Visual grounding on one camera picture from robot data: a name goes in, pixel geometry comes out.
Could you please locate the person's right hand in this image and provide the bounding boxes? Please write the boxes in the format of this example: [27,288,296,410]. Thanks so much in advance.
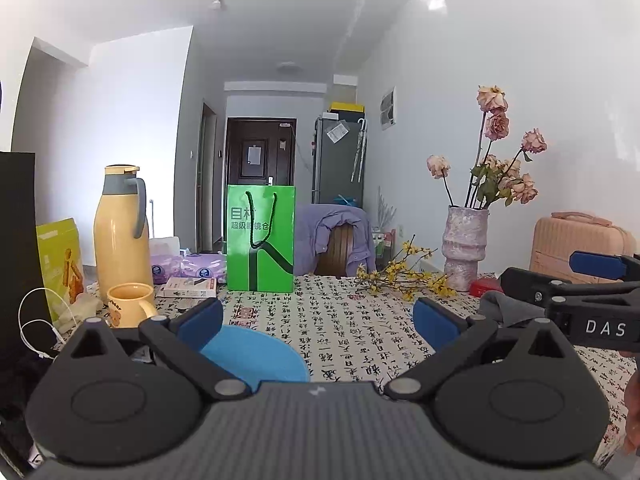
[622,352,640,456]

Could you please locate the dried pink roses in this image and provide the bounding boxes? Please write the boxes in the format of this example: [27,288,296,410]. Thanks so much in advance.
[426,85,548,210]

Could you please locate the blue bowl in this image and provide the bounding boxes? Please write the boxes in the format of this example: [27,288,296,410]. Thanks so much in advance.
[197,324,311,393]

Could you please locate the purple wipes pack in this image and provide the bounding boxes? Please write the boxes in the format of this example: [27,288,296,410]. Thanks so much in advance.
[180,254,228,281]
[150,252,183,286]

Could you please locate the crumpled clear plastic bag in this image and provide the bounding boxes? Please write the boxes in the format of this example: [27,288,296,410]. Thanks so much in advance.
[70,292,108,321]

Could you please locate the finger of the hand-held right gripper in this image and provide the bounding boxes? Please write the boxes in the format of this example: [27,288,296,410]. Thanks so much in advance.
[570,251,640,281]
[500,267,640,308]

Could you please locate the small white box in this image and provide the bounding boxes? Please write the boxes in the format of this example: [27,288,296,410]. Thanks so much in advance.
[162,276,218,298]

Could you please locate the folded umbrella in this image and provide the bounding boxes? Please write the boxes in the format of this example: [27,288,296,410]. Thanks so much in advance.
[351,119,368,183]

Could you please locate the dark wooden door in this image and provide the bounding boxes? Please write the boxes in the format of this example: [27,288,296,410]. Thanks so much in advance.
[225,117,297,191]

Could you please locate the wooden chair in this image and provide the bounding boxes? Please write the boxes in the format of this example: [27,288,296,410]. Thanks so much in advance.
[320,224,356,277]

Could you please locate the purple jacket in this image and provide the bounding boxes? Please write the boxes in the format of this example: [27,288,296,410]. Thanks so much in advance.
[300,203,375,278]

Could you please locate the green paper bag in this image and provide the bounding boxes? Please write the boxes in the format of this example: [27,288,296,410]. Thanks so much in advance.
[226,184,297,293]

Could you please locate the grey pouch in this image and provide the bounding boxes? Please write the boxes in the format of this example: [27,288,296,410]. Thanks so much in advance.
[480,290,551,328]

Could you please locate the white earphone cable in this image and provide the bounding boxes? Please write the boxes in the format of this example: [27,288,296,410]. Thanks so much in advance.
[18,287,81,358]

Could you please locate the yellow-green carton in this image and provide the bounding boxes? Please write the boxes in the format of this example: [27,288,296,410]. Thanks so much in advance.
[36,217,86,323]

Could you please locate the yellow mug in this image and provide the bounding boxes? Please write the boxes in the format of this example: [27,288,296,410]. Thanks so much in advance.
[106,282,158,328]

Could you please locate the yellow flower branch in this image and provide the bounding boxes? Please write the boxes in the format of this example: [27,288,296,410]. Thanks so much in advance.
[356,234,457,303]

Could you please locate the black paper bag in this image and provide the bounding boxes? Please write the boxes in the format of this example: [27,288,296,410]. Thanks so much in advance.
[0,152,56,376]

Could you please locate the pink hard case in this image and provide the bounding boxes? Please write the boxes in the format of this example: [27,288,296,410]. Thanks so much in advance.
[529,211,638,286]

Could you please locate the grey refrigerator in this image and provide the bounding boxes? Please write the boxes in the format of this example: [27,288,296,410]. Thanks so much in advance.
[312,116,365,207]

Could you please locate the yellow thermos jug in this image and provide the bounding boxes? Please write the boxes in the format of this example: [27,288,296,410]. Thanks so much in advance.
[94,164,155,306]

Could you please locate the printed tablecloth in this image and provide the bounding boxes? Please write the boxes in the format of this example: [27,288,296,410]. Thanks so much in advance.
[95,274,640,461]

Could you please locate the small red packet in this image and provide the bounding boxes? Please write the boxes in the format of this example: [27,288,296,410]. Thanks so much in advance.
[469,274,501,297]

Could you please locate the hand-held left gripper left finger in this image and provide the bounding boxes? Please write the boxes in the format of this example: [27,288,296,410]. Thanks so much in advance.
[65,297,250,402]

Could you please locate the dried pale grass sprig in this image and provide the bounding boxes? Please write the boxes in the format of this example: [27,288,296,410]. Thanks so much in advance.
[376,186,397,233]

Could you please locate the pale textured vase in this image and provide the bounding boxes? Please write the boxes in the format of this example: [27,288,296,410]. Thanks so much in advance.
[442,205,490,292]

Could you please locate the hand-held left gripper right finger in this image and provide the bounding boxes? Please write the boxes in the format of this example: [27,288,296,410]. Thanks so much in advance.
[384,298,576,402]

